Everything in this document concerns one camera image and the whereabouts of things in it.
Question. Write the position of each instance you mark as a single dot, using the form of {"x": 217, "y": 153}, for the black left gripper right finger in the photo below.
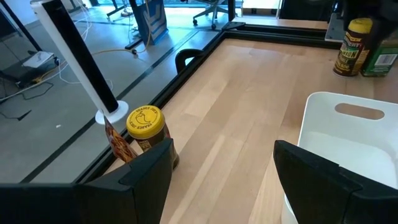
{"x": 326, "y": 199}

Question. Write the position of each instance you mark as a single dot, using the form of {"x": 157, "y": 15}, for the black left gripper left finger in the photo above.
{"x": 77, "y": 205}

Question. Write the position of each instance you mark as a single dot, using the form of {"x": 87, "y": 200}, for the yellow lid spice jar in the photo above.
{"x": 145, "y": 122}
{"x": 351, "y": 53}

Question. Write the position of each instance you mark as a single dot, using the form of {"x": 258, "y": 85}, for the white plastic bin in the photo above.
{"x": 342, "y": 149}

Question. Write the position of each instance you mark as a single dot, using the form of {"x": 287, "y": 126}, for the orange spice packet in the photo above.
{"x": 119, "y": 146}

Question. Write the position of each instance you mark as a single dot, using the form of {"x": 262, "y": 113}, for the white flat box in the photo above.
{"x": 38, "y": 59}

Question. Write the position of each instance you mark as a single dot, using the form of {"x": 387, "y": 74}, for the black and white pole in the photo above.
{"x": 77, "y": 53}

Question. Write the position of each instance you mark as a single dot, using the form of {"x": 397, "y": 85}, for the blue board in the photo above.
{"x": 152, "y": 21}

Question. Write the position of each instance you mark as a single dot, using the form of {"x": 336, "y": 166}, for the black office chair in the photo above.
{"x": 214, "y": 12}

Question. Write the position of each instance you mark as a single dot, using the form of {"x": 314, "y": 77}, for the grey metal bracket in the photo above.
{"x": 334, "y": 31}

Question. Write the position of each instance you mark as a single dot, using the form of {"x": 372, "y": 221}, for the black metal table frame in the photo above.
{"x": 280, "y": 35}

